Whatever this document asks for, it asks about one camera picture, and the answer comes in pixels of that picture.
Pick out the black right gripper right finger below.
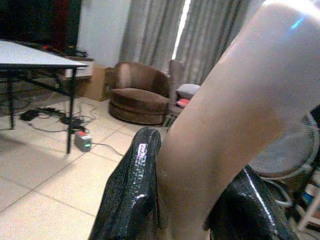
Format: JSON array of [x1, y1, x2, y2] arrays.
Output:
[[202, 167, 300, 240]]

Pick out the red small cushion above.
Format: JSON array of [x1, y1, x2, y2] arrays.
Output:
[[175, 97, 189, 108]]

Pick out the white folding table black legs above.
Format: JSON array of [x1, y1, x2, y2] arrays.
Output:
[[0, 39, 90, 155]]

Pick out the white low tv cabinet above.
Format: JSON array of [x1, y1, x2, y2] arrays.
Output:
[[64, 56, 94, 80]]

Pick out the black television screen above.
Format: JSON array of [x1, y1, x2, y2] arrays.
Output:
[[0, 0, 83, 53]]

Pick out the black power strip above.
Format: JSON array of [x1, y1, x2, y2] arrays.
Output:
[[19, 107, 66, 122]]

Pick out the grey curtain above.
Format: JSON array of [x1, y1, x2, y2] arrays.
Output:
[[119, 0, 186, 72], [174, 0, 251, 86]]

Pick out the brown round armchair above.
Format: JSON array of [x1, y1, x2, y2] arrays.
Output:
[[107, 61, 171, 126]]

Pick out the grey power box green light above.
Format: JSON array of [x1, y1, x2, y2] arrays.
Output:
[[74, 130, 93, 152]]

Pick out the white standing fan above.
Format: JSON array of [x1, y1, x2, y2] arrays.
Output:
[[248, 113, 320, 180]]

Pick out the grey cushioned chair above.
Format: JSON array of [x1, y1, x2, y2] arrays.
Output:
[[167, 59, 201, 118]]

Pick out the grey floor cable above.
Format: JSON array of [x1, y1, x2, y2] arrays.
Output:
[[91, 142, 125, 157]]

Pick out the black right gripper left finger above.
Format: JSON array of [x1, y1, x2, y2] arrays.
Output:
[[88, 126, 162, 240]]

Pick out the beige broom handle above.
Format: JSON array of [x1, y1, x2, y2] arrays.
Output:
[[156, 0, 320, 240]]

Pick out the brown cardboard box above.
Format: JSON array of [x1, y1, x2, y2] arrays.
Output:
[[74, 63, 113, 102]]

